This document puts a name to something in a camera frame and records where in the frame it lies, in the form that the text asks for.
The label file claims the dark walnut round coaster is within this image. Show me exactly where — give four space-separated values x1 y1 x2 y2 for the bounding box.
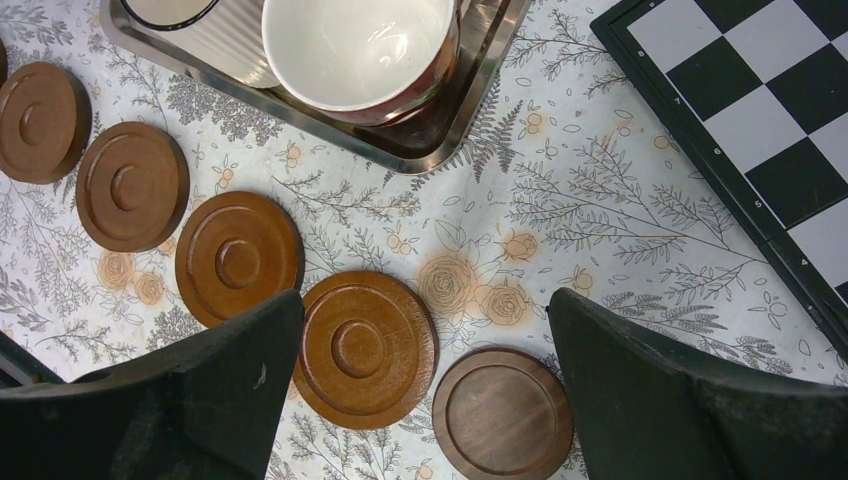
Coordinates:
432 348 574 479

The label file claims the white cup on red saucer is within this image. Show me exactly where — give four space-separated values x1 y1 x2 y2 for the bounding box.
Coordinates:
261 0 460 126

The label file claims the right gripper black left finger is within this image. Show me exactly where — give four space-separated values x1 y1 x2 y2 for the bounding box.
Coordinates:
1 290 304 479

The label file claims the white ribbed mug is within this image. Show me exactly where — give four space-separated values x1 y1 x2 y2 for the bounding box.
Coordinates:
123 0 280 88

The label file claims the metal serving tray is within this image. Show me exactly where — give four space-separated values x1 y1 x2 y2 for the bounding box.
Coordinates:
100 1 531 174

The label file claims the black white chessboard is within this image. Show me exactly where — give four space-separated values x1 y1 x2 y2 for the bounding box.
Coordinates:
591 0 847 354

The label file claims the brown wooden coaster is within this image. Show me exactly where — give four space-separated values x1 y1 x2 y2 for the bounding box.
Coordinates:
1 62 92 184
75 121 190 252
293 271 437 430
175 191 305 328

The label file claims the floral tablecloth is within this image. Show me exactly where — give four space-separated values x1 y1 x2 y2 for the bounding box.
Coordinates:
1 1 847 479

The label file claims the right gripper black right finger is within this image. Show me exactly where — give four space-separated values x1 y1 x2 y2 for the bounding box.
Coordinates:
547 288 847 479

